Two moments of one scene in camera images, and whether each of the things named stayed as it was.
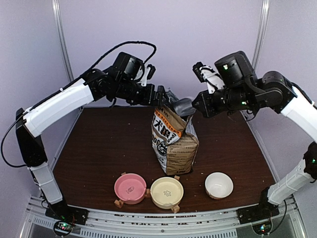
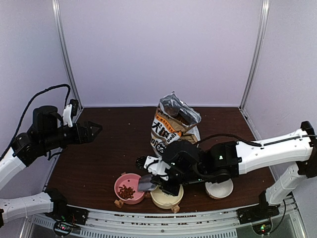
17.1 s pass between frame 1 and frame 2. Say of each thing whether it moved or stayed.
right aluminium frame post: stayed
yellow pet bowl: stayed
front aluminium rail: stayed
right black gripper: moved
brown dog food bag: stayed
